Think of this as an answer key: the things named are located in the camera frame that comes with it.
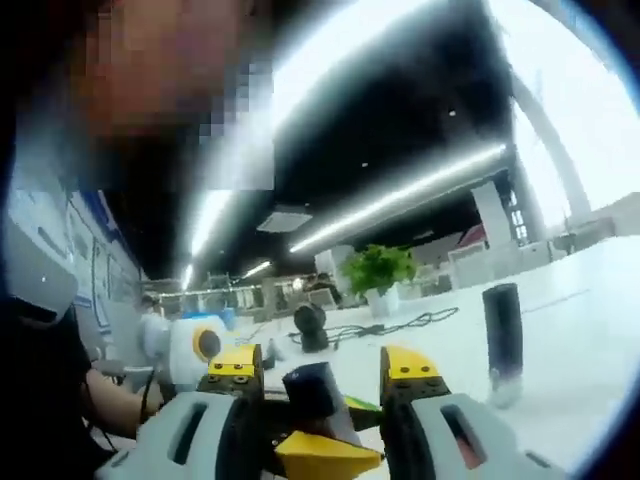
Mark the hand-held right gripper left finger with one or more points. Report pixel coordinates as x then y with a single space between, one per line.
165 440

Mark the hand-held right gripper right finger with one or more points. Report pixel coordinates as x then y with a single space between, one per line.
480 440

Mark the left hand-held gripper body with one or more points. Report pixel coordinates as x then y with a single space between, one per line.
180 360

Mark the small white bottle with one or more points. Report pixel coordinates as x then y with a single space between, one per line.
276 355

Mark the tall dark bottle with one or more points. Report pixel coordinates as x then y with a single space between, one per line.
502 335

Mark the short ceiling light strip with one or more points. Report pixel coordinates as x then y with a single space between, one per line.
187 276
257 269

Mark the white table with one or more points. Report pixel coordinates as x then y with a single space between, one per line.
575 375

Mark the person's black shirt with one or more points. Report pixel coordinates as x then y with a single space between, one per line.
45 400

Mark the green potted plant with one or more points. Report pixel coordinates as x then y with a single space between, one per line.
375 270

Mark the long ceiling light strip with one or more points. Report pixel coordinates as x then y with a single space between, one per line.
400 197
212 220

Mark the ceiling air vent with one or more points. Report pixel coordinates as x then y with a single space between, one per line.
285 219

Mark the row of white office chairs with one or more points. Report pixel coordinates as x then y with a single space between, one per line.
465 260

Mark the blue and white wall poster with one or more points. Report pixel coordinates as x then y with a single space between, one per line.
100 260

